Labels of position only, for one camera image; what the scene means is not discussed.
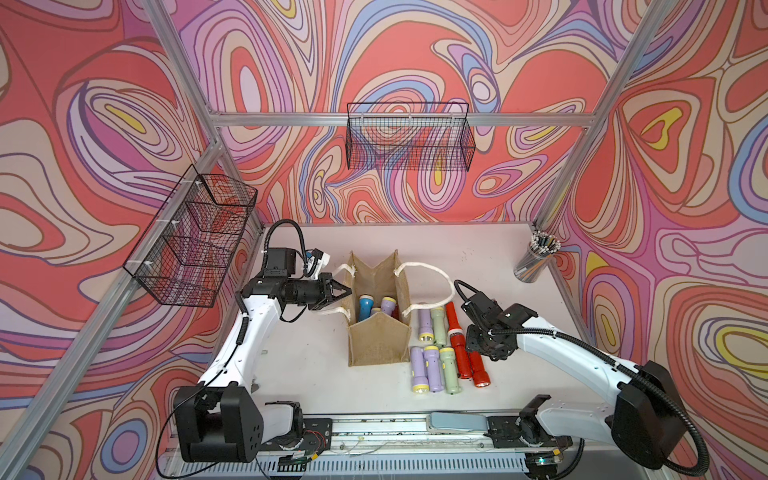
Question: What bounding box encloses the black wire basket back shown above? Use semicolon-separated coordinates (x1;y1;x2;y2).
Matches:
345;100;476;172

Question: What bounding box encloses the black corrugated cable right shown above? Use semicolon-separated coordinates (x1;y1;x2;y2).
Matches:
454;279;711;478

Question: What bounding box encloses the blue flashlight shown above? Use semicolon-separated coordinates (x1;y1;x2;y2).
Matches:
358;294;376;322

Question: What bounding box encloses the brown burlap tote bag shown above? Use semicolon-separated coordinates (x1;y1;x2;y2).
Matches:
320;252;456;367

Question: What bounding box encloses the green flashlight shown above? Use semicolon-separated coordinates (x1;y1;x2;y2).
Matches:
439;347;462;395
430;306;448;348

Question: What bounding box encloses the metal cup with pencils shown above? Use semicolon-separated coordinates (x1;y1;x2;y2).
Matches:
514;229;561;283

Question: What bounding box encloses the black wire basket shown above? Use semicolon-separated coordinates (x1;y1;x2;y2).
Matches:
123;166;258;308
345;100;476;172

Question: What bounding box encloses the black wire basket left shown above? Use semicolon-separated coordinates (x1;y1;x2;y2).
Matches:
123;166;258;308

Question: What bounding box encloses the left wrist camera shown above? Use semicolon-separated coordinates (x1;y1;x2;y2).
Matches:
261;247;330;280

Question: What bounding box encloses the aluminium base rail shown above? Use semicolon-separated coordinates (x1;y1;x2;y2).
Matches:
156;412;656;479

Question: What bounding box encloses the aluminium frame post left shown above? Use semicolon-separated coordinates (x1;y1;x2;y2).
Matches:
140;0;265;232

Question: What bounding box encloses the red white flashlight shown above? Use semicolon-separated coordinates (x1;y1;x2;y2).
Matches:
444;302;463;337

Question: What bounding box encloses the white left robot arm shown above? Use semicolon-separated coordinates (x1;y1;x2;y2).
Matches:
172;272;352;463

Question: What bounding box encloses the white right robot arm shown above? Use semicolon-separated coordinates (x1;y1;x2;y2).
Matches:
461;291;690;470

